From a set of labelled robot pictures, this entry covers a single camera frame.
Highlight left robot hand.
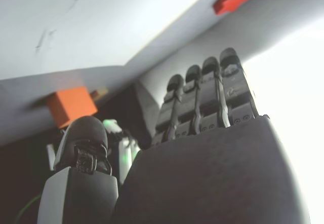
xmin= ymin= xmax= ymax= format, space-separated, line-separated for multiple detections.
xmin=37 ymin=48 xmax=311 ymax=224

